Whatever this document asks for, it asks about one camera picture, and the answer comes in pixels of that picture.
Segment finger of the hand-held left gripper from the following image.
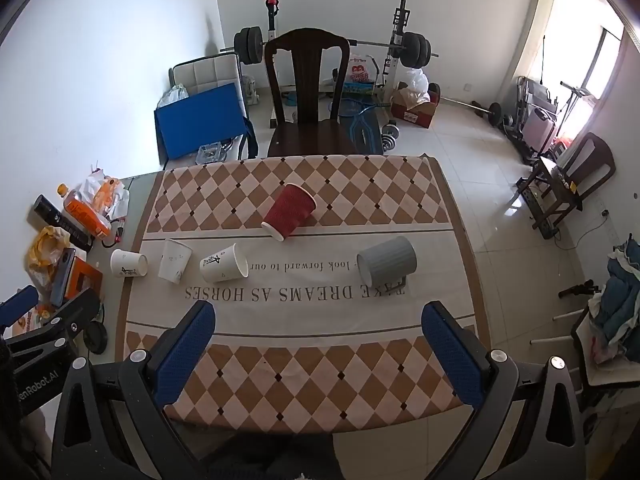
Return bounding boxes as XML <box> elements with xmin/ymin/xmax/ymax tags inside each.
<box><xmin>6</xmin><ymin>287</ymin><xmax>102</xmax><ymax>358</ymax></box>
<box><xmin>0</xmin><ymin>285</ymin><xmax>40</xmax><ymax>330</ymax></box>

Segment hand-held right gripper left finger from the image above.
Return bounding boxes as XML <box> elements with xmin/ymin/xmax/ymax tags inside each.
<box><xmin>51</xmin><ymin>302</ymin><xmax>217</xmax><ymax>480</ymax></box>

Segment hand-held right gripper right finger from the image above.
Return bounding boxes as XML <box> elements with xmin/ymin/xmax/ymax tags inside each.
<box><xmin>421</xmin><ymin>301</ymin><xmax>587</xmax><ymax>480</ymax></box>

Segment white paper cup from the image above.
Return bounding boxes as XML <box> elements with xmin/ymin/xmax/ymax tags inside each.
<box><xmin>110</xmin><ymin>248</ymin><xmax>150</xmax><ymax>280</ymax></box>
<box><xmin>199</xmin><ymin>243</ymin><xmax>250</xmax><ymax>284</ymax></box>
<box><xmin>157</xmin><ymin>238</ymin><xmax>194</xmax><ymax>286</ymax></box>

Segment red ribbed paper cup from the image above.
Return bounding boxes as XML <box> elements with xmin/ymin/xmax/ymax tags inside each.
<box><xmin>261</xmin><ymin>183</ymin><xmax>317</xmax><ymax>243</ymax></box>

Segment black round disc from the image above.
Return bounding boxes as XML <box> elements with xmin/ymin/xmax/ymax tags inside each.
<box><xmin>82</xmin><ymin>322</ymin><xmax>109</xmax><ymax>357</ymax></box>

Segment grey smartphone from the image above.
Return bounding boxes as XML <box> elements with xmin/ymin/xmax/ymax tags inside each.
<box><xmin>49</xmin><ymin>247</ymin><xmax>77</xmax><ymax>309</ymax></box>

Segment orange box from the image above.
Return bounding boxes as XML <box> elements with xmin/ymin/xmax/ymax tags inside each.
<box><xmin>64</xmin><ymin>255</ymin><xmax>104</xmax><ymax>307</ymax></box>

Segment yellow plastic bag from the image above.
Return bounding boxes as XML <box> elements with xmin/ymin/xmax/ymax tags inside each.
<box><xmin>26</xmin><ymin>226</ymin><xmax>72</xmax><ymax>283</ymax></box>

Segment black remote control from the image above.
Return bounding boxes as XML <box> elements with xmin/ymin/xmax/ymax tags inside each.
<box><xmin>33</xmin><ymin>194</ymin><xmax>94</xmax><ymax>254</ymax></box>

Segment orange drink bottle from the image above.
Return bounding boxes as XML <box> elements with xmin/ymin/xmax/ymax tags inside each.
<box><xmin>56</xmin><ymin>183</ymin><xmax>112</xmax><ymax>239</ymax></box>

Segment grey ribbed mug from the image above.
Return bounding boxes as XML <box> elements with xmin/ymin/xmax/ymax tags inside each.
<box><xmin>355</xmin><ymin>236</ymin><xmax>418</xmax><ymax>291</ymax></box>

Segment white and orange plastic bag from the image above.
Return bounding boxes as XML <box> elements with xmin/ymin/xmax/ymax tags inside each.
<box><xmin>75</xmin><ymin>169</ymin><xmax>132</xmax><ymax>222</ymax></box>

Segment brown checkered tablecloth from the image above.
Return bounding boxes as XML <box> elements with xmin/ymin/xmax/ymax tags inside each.
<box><xmin>121</xmin><ymin>154</ymin><xmax>490</xmax><ymax>435</ymax></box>

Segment black tripod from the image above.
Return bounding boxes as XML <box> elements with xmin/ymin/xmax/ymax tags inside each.
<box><xmin>557</xmin><ymin>279</ymin><xmax>602</xmax><ymax>302</ymax></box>

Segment pile of clothes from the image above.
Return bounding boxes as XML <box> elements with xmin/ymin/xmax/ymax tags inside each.
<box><xmin>587</xmin><ymin>241</ymin><xmax>640</xmax><ymax>363</ymax></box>

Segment chrome dumbbells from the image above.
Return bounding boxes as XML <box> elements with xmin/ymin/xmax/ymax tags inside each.
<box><xmin>380</xmin><ymin>121</ymin><xmax>402</xmax><ymax>152</ymax></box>

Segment blue board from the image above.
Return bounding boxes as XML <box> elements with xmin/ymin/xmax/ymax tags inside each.
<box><xmin>153</xmin><ymin>82</ymin><xmax>252</xmax><ymax>162</ymax></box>

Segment dark plastic chair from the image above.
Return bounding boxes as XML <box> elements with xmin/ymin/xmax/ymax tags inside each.
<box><xmin>516</xmin><ymin>132</ymin><xmax>617</xmax><ymax>240</ymax></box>

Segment crumpled white bag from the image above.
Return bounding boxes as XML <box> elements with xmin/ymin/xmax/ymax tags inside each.
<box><xmin>157</xmin><ymin>84</ymin><xmax>190</xmax><ymax>109</ymax></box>

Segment black weight bench pad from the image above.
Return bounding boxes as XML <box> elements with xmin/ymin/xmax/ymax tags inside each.
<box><xmin>347</xmin><ymin>109</ymin><xmax>385</xmax><ymax>155</ymax></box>

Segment red cardboard box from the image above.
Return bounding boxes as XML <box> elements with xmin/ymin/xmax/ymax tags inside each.
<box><xmin>390</xmin><ymin>88</ymin><xmax>441</xmax><ymax>129</ymax></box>

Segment pink suitcase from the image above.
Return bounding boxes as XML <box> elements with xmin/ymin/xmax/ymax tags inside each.
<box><xmin>521</xmin><ymin>106</ymin><xmax>559</xmax><ymax>149</ymax></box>

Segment thin barbell with small plates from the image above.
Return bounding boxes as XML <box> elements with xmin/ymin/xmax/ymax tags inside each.
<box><xmin>439</xmin><ymin>94</ymin><xmax>516</xmax><ymax>127</ymax></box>

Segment dark wooden chair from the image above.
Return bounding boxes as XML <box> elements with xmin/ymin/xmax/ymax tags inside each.
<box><xmin>263</xmin><ymin>28</ymin><xmax>362</xmax><ymax>159</ymax></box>

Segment blue badminton racket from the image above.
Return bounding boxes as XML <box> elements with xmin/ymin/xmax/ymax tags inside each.
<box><xmin>329</xmin><ymin>97</ymin><xmax>392</xmax><ymax>117</ymax></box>

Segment white padded chair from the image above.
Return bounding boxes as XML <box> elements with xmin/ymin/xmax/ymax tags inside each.
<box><xmin>169</xmin><ymin>53</ymin><xmax>252</xmax><ymax>111</ymax></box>

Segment red and white plastic bag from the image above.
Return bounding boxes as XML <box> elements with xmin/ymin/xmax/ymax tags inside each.
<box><xmin>347</xmin><ymin>54</ymin><xmax>382</xmax><ymax>87</ymax></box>

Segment black barbell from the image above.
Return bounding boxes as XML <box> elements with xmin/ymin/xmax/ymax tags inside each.
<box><xmin>219</xmin><ymin>27</ymin><xmax>441</xmax><ymax>69</ymax></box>

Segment white barbell rack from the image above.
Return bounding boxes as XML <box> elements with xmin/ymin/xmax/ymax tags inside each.
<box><xmin>242</xmin><ymin>0</ymin><xmax>410</xmax><ymax>128</ymax></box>

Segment red and black cable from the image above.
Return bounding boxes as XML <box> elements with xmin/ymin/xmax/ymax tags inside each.
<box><xmin>101</xmin><ymin>218</ymin><xmax>127</xmax><ymax>249</ymax></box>

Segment white frame chair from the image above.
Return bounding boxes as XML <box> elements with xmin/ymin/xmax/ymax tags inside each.
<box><xmin>530</xmin><ymin>304</ymin><xmax>640</xmax><ymax>402</ymax></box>

